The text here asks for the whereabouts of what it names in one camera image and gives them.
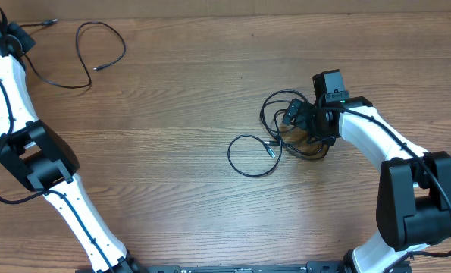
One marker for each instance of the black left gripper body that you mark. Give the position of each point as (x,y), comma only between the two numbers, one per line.
(16,32)

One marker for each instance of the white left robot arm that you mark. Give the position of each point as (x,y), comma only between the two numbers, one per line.
(43,163)

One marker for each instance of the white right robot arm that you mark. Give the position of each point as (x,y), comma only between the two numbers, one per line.
(413,212)

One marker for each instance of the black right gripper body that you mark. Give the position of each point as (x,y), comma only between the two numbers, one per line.
(309,121)

